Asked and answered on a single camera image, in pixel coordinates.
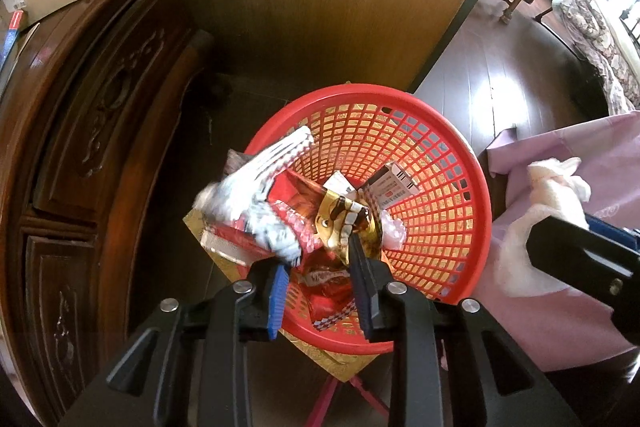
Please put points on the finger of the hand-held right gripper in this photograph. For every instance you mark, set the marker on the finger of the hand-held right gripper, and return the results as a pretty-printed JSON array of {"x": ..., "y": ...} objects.
[
  {"x": 580, "y": 262},
  {"x": 615, "y": 232}
]

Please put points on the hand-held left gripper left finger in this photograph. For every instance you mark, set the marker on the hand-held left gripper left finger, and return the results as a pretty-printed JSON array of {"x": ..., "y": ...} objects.
[{"x": 277, "y": 302}]

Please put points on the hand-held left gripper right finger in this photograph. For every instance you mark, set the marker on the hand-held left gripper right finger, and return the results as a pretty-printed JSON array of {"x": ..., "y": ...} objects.
[{"x": 361, "y": 292}]

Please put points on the red foil wrapper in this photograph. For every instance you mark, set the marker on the red foil wrapper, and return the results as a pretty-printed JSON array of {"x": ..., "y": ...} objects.
[{"x": 325, "y": 289}]

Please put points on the clear plastic wrapper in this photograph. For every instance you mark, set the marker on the clear plastic wrapper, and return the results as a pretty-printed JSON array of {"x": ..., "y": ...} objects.
[{"x": 392, "y": 229}]

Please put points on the red gold snack packet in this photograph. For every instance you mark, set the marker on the red gold snack packet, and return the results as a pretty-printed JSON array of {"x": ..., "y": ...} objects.
[{"x": 335, "y": 219}]

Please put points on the white tissue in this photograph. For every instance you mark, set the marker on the white tissue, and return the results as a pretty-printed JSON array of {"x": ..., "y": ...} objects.
[{"x": 550, "y": 187}]

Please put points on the long white carton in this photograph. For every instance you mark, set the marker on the long white carton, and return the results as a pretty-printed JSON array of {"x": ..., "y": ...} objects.
[{"x": 395, "y": 187}]

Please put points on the red white snack wrapper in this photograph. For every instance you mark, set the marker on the red white snack wrapper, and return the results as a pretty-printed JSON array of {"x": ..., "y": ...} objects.
[{"x": 245, "y": 187}]

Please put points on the red plastic basket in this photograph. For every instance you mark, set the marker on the red plastic basket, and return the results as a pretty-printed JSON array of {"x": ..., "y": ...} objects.
[{"x": 440, "y": 187}]

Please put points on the pink tablecloth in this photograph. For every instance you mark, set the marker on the pink tablecloth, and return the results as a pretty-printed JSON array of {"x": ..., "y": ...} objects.
[{"x": 610, "y": 157}]

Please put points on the red folding stool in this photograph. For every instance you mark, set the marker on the red folding stool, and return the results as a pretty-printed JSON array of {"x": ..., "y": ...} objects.
[{"x": 320, "y": 402}]

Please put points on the floral sofa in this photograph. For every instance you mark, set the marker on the floral sofa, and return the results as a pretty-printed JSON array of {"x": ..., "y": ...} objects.
[{"x": 600, "y": 52}]

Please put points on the dark carved wooden cabinet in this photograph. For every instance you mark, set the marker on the dark carved wooden cabinet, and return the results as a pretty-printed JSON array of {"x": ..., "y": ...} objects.
[{"x": 75, "y": 132}]

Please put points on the blue red book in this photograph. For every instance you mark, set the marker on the blue red book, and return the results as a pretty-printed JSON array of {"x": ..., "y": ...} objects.
[{"x": 10, "y": 42}]

